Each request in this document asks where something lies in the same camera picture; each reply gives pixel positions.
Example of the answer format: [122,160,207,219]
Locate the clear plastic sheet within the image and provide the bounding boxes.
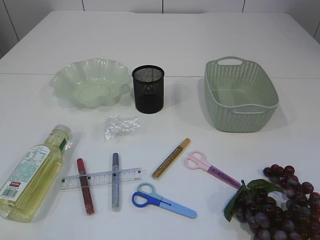
[104,115,141,141]

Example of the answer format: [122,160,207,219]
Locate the pink capped scissors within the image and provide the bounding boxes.
[184,150,241,189]

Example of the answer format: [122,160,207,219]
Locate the purple artificial grape bunch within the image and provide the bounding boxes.
[223,164,320,240]

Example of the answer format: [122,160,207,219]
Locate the yellow oil bottle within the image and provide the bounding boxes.
[0,124,72,223]

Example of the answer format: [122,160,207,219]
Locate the gold glitter marker pen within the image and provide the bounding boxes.
[151,138,191,179]

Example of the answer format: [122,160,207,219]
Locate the black mesh pen holder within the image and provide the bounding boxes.
[132,65,165,114]

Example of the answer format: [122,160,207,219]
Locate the silver glitter marker pen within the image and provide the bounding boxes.
[111,152,120,212]

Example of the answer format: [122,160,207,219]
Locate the green woven plastic basket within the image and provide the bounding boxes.
[204,56,279,133]

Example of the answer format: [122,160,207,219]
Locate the clear plastic ruler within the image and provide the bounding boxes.
[55,168,146,191]

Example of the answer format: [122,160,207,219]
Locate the red glitter marker pen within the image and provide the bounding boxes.
[77,158,95,216]

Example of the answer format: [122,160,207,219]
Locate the blue capped scissors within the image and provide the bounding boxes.
[131,182,197,219]

